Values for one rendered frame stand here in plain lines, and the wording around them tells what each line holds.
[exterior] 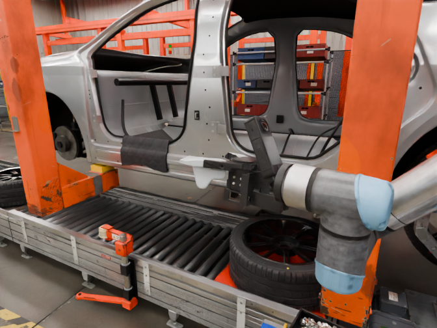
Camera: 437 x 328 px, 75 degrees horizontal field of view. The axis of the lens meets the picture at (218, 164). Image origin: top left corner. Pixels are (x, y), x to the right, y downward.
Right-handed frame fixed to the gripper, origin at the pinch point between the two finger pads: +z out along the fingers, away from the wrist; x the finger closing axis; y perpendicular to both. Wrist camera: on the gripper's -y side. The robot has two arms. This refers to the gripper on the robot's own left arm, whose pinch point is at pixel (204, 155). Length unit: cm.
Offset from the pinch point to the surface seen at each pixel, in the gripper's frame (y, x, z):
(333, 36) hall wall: -287, 932, 285
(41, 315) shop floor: 122, 16, 136
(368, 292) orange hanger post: 48, 61, -29
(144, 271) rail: 85, 52, 83
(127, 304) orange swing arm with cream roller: 109, 48, 92
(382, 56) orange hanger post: -29, 49, -22
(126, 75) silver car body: -36, 106, 186
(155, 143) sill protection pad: 15, 84, 118
